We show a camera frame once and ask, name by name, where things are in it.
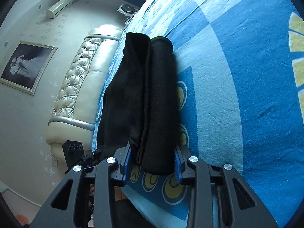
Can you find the white wall air conditioner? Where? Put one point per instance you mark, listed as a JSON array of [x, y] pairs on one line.
[[58, 7]]

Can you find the framed wedding photo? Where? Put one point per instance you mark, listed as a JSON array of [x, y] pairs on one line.
[[26, 66]]

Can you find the small white desk fan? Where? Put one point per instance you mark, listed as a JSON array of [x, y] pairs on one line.
[[127, 10]]

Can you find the person's hand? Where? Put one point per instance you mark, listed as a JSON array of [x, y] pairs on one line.
[[92, 190]]

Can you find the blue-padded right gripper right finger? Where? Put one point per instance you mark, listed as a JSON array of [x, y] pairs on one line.
[[220, 197]]

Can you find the black pants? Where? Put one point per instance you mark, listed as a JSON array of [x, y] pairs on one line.
[[140, 105]]

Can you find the cream tufted leather headboard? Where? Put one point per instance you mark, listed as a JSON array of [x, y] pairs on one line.
[[74, 114]]

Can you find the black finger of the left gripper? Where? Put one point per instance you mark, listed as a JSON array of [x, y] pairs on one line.
[[86, 161]]

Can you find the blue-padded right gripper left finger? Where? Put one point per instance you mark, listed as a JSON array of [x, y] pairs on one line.
[[68, 204]]

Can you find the blue patterned bed sheet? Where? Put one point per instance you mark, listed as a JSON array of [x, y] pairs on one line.
[[240, 89]]

